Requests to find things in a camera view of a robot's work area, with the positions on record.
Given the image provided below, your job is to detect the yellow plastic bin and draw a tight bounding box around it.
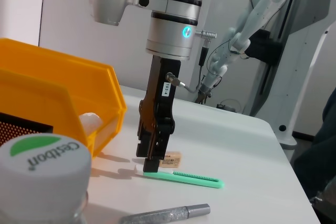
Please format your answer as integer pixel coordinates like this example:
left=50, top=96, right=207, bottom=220
left=0, top=37, right=128, bottom=158

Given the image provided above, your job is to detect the grey glitter pen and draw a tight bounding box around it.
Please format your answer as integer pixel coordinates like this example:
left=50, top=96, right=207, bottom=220
left=118, top=203, right=211, bottom=224

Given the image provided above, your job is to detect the white paper ball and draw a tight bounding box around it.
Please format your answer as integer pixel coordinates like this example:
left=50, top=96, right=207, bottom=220
left=78, top=112, right=103, bottom=133

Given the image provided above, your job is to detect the beige eraser block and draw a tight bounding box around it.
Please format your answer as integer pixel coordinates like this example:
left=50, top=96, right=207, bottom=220
left=159, top=151, right=182, bottom=168

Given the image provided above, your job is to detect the black mesh pen holder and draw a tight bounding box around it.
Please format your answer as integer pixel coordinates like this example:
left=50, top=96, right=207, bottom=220
left=0, top=112, right=55, bottom=147

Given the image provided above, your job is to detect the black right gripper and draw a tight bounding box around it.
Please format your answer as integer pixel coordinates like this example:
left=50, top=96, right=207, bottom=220
left=135, top=56, right=182, bottom=174

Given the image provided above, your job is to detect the right arm cable with connector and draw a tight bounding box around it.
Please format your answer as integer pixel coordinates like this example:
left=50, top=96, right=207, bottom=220
left=165, top=29, right=218, bottom=94

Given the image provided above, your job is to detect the dark robotic dexterous hand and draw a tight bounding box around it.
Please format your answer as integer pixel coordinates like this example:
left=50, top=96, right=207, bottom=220
left=194, top=84, right=214, bottom=104

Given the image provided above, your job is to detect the person in dark clothes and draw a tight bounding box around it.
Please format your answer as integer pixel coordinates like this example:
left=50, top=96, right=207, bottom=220
left=290, top=94, right=336, bottom=224

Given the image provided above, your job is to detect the small black device with cable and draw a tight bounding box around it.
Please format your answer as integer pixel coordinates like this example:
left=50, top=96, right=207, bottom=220
left=216, top=99, right=244, bottom=114

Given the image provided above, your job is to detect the clear green-label water bottle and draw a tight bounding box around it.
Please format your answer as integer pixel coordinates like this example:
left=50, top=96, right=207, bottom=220
left=0, top=133, right=92, bottom=224

